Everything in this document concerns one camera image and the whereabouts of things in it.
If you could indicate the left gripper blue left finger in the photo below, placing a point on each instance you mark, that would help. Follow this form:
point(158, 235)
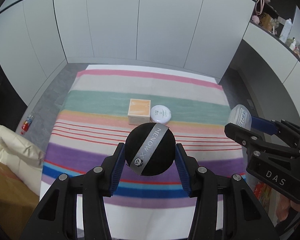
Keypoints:
point(117, 163)

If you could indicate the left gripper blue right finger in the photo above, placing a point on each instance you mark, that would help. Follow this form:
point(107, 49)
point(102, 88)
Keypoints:
point(182, 163)

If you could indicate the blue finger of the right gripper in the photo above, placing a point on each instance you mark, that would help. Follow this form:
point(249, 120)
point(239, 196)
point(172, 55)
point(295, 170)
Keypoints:
point(263, 125)

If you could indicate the black round powder puff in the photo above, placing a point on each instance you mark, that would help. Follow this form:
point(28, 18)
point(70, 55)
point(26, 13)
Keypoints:
point(150, 149)

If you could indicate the clear plastic round container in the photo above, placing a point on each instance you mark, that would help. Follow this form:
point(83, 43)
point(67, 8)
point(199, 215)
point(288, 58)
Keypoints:
point(241, 117)

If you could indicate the person's right hand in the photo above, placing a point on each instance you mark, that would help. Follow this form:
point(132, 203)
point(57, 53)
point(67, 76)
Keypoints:
point(283, 207)

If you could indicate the white round compact case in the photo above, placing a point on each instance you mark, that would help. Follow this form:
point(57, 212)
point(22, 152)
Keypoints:
point(160, 114)

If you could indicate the orange cube box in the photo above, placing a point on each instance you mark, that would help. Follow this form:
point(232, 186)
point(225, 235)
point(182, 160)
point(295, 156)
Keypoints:
point(139, 111)

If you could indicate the striped colourful blanket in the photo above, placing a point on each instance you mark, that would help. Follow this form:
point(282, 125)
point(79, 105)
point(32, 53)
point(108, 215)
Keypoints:
point(148, 112)

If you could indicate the cream padded armchair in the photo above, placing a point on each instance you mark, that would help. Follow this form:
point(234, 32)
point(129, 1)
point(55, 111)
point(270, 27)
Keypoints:
point(22, 157)

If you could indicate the white bottle on shelf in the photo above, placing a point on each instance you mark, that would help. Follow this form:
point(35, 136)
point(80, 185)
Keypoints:
point(286, 30)

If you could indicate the brown cardboard box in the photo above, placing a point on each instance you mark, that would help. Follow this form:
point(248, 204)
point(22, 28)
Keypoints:
point(17, 203)

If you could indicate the pink handbag on shelf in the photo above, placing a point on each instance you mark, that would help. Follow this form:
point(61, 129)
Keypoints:
point(259, 6)

